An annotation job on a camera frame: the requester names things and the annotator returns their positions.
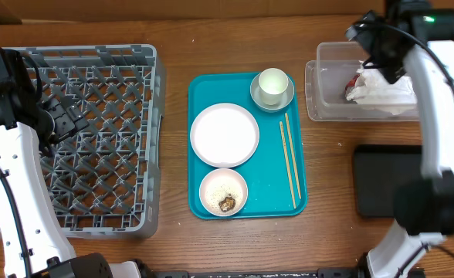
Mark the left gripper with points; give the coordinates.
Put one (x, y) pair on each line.
(72, 120)

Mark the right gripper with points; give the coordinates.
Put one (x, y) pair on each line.
(384, 56)

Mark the white napkin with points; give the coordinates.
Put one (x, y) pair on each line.
(374, 90)

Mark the red snack wrapper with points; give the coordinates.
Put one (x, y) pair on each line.
(350, 86)

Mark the white cup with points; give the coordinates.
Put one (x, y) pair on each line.
(273, 83)

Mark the large white plate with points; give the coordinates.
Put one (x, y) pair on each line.
(224, 135)

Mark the brown food scrap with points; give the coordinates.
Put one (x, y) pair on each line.
(227, 204)

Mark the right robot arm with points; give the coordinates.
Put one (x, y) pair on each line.
(414, 39)

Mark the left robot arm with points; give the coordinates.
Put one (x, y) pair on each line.
(34, 243)

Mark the grey dishwasher rack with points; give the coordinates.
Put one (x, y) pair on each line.
(104, 181)

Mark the clear plastic bin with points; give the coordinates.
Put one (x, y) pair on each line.
(326, 77)

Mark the right wooden chopstick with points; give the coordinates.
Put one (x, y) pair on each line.
(293, 155)

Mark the wooden chopstick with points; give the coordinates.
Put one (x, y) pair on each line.
(287, 163)
(293, 155)

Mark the black tray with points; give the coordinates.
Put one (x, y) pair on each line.
(380, 169)

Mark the grey saucer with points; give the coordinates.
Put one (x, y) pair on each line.
(284, 102)

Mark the left wooden chopstick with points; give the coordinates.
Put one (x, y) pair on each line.
(287, 163)

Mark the teal plastic tray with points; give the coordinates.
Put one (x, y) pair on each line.
(265, 172)

